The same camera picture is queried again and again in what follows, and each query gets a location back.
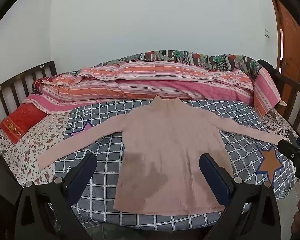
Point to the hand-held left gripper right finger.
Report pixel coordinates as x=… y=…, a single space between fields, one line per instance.
x=208 y=167

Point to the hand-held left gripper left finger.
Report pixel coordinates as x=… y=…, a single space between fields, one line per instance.
x=85 y=168

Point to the pink knit sweater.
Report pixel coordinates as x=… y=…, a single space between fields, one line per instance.
x=165 y=142

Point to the grey checked blanket with stars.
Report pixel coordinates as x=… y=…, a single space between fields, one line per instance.
x=107 y=155

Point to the wooden bed footboard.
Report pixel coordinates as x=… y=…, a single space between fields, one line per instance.
x=290 y=85

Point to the floral bed sheet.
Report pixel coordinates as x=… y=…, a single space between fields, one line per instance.
x=22 y=152

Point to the red pillow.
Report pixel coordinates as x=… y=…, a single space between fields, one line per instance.
x=20 y=122

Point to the dark cloth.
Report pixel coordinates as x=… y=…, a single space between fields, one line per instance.
x=266 y=66

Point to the wooden door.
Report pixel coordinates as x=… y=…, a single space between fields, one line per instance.
x=290 y=42

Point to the pink orange striped quilt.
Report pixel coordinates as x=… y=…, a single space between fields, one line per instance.
x=152 y=80

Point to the floral patchwork quilt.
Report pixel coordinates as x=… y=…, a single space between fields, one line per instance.
x=202 y=57

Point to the wooden bed headboard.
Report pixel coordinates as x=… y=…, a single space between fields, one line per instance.
x=27 y=73

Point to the white wall switch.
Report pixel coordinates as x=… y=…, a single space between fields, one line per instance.
x=267 y=33

